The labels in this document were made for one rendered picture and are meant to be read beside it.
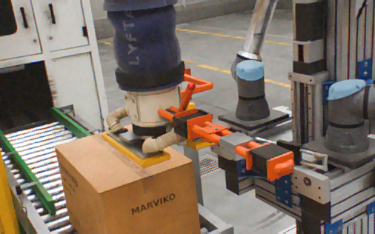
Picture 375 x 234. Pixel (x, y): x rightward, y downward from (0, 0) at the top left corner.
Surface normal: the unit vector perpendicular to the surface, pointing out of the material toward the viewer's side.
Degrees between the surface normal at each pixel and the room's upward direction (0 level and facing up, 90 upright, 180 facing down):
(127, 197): 90
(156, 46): 76
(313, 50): 90
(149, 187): 90
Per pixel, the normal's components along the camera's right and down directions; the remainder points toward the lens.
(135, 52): -0.13, 0.08
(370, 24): 0.57, 0.22
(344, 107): -0.43, 0.34
